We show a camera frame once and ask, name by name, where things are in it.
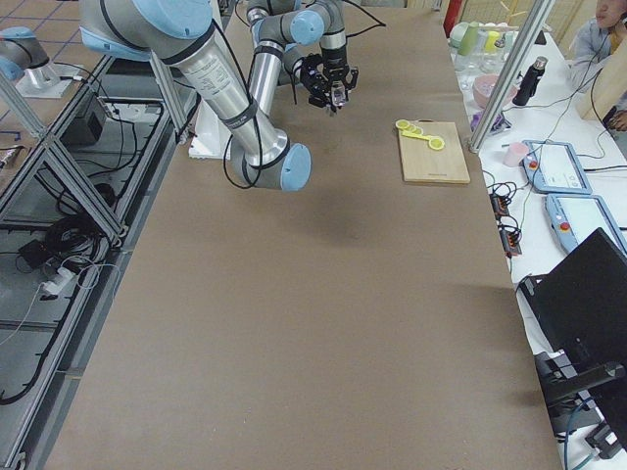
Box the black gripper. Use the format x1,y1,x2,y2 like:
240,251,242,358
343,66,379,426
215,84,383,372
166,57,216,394
321,48,360,102
298,54,333,108

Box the clear glass cup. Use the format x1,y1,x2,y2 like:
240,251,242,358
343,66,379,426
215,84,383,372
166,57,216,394
332,82,347,107

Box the steel measuring jigger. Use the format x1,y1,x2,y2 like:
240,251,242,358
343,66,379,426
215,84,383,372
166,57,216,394
326,96,344,118

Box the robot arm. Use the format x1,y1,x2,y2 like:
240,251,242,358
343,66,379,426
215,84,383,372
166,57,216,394
246,1,332,116
79,1,359,191

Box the green plastic cup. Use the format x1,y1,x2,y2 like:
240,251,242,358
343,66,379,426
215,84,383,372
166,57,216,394
458,22,479,57

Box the yellow plastic cup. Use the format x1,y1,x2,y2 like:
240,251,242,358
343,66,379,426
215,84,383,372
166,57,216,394
484,30,501,54

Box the pink plastic cup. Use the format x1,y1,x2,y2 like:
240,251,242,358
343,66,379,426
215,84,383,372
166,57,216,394
504,142,529,167

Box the lemon slice end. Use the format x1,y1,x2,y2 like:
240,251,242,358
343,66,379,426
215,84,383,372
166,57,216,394
395,119,410,130

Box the yellow plastic spoon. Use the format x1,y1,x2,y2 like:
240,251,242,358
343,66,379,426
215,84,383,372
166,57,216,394
401,130,445,145

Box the wooden cutting board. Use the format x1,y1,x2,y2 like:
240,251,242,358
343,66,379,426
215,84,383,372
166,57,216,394
396,120,470,184

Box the pink bowl with ice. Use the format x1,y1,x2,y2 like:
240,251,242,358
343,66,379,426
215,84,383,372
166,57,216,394
472,73,500,109

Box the purple cloth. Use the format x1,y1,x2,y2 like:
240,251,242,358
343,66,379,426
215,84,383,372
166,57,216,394
470,111,510,134

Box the black water bottle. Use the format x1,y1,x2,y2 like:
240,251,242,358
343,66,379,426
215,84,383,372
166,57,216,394
512,56,548,107

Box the teach pendant far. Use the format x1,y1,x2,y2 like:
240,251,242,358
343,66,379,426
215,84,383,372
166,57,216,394
521,140,593,195

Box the teach pendant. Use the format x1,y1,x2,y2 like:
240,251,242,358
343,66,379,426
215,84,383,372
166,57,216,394
545,194,626,254
521,140,593,195

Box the teach pendant near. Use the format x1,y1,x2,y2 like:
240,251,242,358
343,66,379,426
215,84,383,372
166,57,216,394
545,194,626,254

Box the black laptop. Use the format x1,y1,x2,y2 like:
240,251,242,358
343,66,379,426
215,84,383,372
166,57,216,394
518,228,626,446

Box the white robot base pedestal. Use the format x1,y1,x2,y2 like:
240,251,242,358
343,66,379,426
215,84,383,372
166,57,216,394
188,100,231,161

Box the aluminium frame post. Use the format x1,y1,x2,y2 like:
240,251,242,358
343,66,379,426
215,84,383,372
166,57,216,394
468,0,555,154

